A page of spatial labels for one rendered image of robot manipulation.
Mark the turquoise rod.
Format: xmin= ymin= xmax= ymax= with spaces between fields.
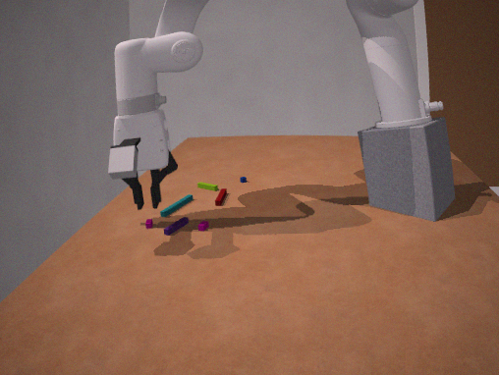
xmin=160 ymin=194 xmax=193 ymax=217

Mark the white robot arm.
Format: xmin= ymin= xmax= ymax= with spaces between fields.
xmin=108 ymin=0 xmax=443 ymax=180

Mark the lime green rod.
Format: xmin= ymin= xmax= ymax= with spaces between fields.
xmin=197 ymin=182 xmax=218 ymax=191

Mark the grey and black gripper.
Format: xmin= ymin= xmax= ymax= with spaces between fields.
xmin=114 ymin=109 xmax=178 ymax=210

